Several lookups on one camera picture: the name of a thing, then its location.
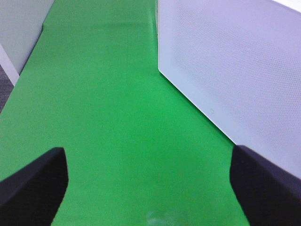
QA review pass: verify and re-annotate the white partition panel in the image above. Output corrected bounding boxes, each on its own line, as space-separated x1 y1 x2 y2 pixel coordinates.
0 0 54 85

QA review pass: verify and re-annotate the white microwave door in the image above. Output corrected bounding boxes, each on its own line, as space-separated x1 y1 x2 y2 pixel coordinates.
158 0 301 177

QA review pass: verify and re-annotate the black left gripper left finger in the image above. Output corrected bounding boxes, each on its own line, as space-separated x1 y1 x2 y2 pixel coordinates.
0 147 69 226

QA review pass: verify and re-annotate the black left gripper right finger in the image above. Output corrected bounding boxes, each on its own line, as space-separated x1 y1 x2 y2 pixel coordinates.
230 145 301 226

